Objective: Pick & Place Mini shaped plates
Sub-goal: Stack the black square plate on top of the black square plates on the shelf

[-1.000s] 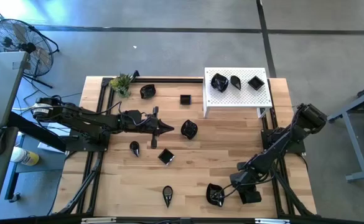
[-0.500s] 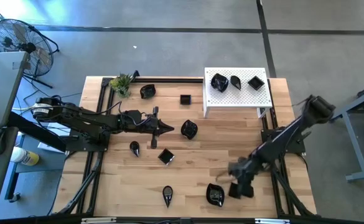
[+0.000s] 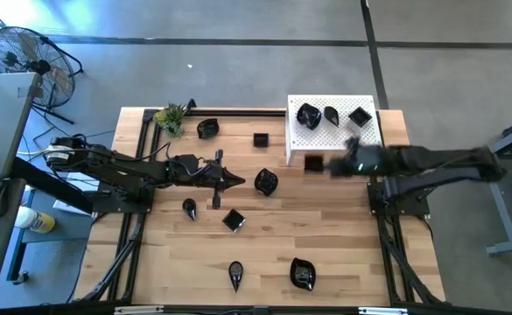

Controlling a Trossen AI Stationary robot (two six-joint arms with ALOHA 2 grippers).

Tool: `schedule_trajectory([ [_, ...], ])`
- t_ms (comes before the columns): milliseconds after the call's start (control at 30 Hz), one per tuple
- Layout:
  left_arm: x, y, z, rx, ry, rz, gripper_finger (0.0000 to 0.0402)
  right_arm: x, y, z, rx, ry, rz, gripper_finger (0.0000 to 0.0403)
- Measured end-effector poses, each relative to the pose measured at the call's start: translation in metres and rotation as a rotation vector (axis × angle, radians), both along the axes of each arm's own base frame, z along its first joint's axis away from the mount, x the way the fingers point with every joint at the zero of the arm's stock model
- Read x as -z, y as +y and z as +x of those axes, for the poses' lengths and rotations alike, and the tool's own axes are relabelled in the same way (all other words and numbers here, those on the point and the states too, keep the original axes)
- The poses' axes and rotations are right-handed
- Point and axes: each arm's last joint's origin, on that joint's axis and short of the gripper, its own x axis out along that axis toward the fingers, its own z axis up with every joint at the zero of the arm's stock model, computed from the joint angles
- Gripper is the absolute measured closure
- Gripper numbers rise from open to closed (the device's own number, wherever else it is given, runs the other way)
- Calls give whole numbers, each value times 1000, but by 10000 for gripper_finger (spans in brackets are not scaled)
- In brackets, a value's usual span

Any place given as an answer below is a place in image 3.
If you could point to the black floor fan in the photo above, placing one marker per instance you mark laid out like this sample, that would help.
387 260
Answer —
39 66

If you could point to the blue desk leg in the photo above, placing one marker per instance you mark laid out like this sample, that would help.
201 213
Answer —
17 258

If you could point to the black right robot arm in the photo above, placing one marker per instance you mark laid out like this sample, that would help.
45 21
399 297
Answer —
439 157

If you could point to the light grey panel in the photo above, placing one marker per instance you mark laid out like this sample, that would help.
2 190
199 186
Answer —
2 122

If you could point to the silver metal bracket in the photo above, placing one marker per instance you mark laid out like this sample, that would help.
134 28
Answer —
382 311
139 310

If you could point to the green succulent plant in pot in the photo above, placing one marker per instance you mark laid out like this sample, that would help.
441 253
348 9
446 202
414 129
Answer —
172 118

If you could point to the grey metal table frame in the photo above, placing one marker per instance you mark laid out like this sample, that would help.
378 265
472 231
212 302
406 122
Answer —
504 205

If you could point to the black square mini plate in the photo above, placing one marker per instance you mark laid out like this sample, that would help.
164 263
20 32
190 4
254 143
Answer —
233 220
261 140
360 116
313 164

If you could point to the white and yellow bottle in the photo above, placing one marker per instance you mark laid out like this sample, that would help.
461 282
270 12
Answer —
37 221

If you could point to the white paper sheet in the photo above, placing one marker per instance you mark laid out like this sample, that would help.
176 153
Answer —
76 192

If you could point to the black aluminium rig frame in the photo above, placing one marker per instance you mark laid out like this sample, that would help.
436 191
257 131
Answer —
238 113

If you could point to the white perforated metal shelf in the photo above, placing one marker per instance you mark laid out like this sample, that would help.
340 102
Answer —
325 140

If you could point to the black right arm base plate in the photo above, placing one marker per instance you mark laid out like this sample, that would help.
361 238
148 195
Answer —
413 207

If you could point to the black teardrop mini plate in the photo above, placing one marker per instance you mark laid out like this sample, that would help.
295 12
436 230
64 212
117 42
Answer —
189 206
236 272
331 114

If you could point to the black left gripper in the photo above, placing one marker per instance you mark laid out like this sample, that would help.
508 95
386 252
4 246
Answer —
194 175

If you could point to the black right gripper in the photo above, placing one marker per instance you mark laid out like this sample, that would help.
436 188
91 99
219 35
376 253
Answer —
365 159

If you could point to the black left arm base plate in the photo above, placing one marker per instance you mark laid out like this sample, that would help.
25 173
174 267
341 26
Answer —
107 205

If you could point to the black leaf-shaped mini plate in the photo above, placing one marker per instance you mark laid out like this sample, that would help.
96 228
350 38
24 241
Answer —
309 116
208 128
266 182
303 274

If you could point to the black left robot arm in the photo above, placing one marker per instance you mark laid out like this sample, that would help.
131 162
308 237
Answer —
107 164

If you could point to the black desk support bar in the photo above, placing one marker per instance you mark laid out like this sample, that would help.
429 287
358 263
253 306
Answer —
50 186

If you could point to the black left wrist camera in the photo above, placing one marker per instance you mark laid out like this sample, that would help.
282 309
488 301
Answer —
187 163

